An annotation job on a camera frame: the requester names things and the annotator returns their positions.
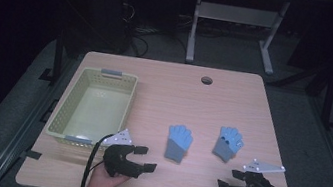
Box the pale yellow plastic basket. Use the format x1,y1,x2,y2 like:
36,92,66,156
43,61,140,155

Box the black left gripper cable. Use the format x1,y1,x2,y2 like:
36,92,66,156
79,130,115,187

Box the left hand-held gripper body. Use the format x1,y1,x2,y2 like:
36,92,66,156
97,125,150,183

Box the bundle of floor cables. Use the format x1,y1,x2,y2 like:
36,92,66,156
111,0,196,64

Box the black table edge clip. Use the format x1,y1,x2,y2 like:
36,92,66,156
22,148,44,162

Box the white metal desk frame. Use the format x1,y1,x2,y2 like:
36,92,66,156
172,0,293,79

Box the blue grey glove white dots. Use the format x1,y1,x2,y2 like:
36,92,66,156
211,124,247,166

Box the plain blue grey glove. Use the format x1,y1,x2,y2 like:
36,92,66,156
162,122,197,166

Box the person's left hand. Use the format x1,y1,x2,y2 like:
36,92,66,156
84,162,132,187

